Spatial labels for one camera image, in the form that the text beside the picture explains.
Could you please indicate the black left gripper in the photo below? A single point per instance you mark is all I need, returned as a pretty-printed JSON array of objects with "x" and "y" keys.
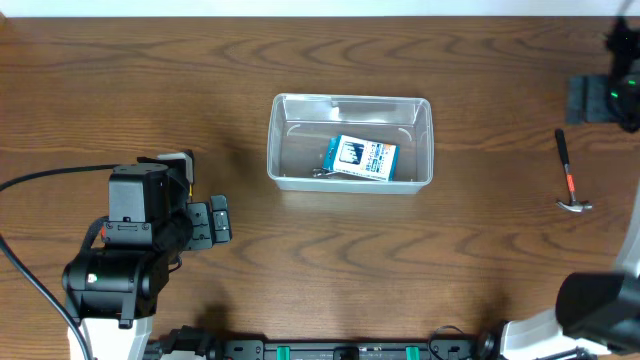
[{"x": 201, "y": 226}]

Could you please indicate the small claw hammer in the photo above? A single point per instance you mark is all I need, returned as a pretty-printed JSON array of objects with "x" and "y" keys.
[{"x": 573, "y": 205}]

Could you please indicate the silver combination wrench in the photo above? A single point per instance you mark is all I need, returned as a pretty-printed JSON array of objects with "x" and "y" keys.
[{"x": 322, "y": 173}]

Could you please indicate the white and teal box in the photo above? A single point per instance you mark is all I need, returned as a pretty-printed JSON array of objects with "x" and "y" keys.
[{"x": 361, "y": 158}]

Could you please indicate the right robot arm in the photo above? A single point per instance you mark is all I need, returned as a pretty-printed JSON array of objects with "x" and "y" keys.
[{"x": 595, "y": 314}]

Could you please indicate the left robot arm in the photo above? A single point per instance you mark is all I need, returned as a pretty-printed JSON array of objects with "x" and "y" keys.
[{"x": 113, "y": 283}]

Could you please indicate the clear plastic container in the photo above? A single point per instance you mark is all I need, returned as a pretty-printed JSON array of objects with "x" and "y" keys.
[{"x": 301, "y": 126}]

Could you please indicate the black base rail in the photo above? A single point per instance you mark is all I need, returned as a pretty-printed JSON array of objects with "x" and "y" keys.
[{"x": 194, "y": 343}]

